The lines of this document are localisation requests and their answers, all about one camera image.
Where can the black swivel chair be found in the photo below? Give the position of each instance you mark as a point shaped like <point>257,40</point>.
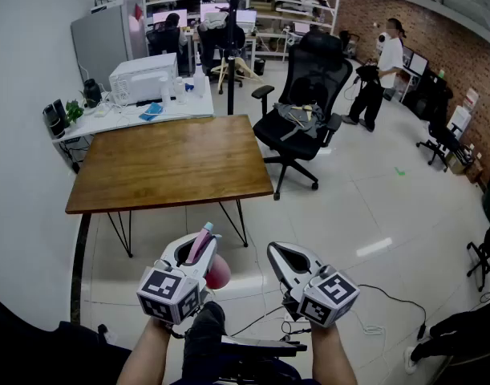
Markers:
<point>443,134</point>

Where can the black mesh office chair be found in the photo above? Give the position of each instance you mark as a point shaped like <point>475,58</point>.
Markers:
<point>314,66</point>

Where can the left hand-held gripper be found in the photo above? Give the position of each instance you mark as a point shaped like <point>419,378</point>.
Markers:
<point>168,295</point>

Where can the pair of side monitors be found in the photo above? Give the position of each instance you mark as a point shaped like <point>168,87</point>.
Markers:
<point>417,62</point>

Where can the black chest-mounted device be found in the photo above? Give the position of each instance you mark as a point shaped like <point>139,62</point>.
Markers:
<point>260,345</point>

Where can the person's right forearm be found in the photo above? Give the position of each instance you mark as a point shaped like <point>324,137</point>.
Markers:
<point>333,355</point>

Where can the black coat stand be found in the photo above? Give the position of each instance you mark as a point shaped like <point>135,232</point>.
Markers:
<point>231,74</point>

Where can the pink spray bottle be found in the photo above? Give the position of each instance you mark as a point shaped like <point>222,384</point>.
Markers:
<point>218,275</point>

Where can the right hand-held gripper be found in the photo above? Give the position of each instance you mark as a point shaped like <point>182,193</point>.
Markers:
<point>329,295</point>

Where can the white shelving rack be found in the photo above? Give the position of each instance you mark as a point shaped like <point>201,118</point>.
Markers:
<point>284,10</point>

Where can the white router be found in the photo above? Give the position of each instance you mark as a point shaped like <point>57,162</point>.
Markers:
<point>106,5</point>

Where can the white desk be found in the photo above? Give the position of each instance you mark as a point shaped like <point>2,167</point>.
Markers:
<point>116,120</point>

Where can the grey refrigerator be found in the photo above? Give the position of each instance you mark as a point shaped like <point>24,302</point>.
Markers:
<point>102,42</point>

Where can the white garment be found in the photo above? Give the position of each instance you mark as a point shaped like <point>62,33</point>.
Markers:
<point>214,20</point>

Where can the black chair with star base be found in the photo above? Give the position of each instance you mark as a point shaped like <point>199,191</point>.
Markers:
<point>483,259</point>

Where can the black jar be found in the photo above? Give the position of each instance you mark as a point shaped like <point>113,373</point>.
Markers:
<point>93,92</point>

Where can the wooden table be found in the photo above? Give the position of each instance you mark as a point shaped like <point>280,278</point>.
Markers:
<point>168,163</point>

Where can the blue cloth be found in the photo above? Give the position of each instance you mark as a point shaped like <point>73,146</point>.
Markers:
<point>151,111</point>

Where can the small clear plastic bottle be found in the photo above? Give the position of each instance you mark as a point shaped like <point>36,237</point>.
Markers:
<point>180,90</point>
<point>165,92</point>

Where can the black trouser leg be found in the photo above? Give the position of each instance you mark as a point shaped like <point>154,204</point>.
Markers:
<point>461,331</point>

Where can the clear white trigger bottle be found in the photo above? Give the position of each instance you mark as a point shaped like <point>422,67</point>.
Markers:
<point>199,80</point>

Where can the person's left forearm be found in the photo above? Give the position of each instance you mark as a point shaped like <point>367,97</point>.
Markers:
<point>146,355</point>

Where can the white shoe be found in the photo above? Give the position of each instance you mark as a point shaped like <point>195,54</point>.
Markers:
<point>410,361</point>

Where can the white box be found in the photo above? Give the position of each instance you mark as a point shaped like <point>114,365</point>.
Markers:
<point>459,120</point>

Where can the blue packet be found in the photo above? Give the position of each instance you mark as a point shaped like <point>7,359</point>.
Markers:
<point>189,87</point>

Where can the black waste bin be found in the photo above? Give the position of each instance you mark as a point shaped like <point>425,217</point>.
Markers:
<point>259,66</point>

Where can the black speaker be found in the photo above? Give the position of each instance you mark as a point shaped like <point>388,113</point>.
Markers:
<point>61,110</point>
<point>54,120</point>

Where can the black side cabinet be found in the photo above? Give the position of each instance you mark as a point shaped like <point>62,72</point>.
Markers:
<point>433,94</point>

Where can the red paper sticker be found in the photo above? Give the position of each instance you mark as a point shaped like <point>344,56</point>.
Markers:
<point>138,11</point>

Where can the open laptop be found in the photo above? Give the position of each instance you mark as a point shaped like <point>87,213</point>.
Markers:
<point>301,27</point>

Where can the small wooden clothes hanger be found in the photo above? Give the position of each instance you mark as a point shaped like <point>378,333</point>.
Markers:
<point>298,112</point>

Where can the small green potted plant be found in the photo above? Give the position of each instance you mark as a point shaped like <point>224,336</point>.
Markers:
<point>74,112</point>

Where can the white microwave oven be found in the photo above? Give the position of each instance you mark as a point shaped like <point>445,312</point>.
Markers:
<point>142,76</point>

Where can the black garment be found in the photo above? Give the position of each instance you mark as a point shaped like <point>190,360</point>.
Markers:
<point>36,347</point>

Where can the grey garment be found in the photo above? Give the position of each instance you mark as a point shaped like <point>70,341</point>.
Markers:
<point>286,116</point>

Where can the black backpack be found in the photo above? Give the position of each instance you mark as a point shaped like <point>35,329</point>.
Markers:
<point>368,74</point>

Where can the computer monitor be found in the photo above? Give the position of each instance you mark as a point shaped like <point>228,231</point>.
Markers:
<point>208,10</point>
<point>162,15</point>
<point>246,16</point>

